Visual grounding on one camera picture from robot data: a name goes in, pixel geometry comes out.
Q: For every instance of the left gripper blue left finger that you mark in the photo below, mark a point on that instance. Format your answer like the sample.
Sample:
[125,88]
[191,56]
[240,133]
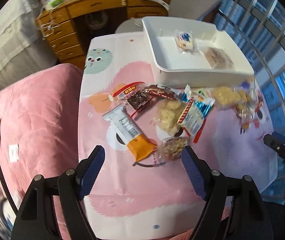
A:
[88,170]

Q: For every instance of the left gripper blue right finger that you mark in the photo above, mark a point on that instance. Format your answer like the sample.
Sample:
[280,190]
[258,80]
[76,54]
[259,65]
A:
[198,172]

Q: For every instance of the dark nut candy packet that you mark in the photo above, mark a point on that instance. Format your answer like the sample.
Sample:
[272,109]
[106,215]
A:
[171,149]

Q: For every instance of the red striped white packet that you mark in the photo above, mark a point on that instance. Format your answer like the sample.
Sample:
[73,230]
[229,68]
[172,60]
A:
[192,120]

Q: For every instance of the white orange snack bar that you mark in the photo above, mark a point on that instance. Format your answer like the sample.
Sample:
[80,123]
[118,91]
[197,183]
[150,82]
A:
[137,143]

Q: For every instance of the small clear candy packet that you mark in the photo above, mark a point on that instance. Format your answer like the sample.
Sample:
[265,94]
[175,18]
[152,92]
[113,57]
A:
[243,112]

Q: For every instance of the blue foil snack packet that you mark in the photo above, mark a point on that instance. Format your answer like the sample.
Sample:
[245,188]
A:
[200,97]

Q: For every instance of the yellow rice cracker packet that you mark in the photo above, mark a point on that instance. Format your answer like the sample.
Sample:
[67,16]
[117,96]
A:
[228,97]

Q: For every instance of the red edged date packet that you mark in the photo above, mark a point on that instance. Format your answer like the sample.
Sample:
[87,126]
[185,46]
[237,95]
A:
[134,97]

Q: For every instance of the brown chocolate snack packet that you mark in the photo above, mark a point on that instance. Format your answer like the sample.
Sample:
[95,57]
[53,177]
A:
[162,92]

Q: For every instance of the clear square cracker packet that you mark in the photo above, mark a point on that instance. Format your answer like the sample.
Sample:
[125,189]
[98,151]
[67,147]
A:
[217,58]

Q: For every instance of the blueberry white snack packet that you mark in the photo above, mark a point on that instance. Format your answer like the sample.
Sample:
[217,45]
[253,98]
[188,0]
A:
[185,42]

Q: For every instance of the cartoon printed table cover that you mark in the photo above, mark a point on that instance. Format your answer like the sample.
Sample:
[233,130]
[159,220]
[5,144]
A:
[142,190]

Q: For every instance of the pink bed blanket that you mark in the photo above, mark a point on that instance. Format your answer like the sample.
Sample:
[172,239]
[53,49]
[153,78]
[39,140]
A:
[38,127]

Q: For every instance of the metal window security bars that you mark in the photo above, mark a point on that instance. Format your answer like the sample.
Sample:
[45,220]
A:
[258,28]

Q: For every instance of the wooden desk with drawers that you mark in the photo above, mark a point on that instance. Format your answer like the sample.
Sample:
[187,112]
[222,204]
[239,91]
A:
[69,28]

